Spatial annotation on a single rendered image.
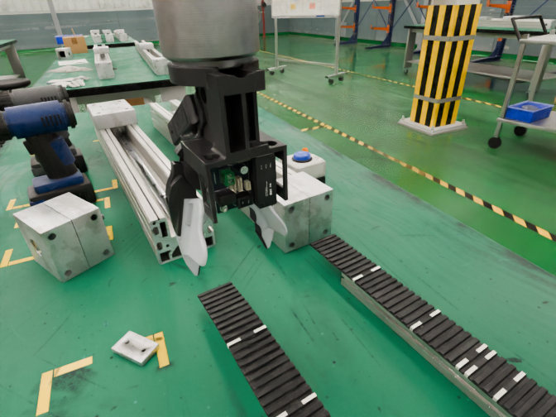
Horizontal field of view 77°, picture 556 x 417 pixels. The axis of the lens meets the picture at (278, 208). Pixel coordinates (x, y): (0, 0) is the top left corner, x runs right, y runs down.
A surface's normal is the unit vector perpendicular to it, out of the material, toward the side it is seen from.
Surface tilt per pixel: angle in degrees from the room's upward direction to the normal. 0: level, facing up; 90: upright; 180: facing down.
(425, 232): 0
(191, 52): 90
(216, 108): 90
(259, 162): 90
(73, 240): 90
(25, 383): 0
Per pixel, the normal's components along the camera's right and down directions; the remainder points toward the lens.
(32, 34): 0.42, 0.45
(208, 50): 0.08, 0.52
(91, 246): 0.81, 0.28
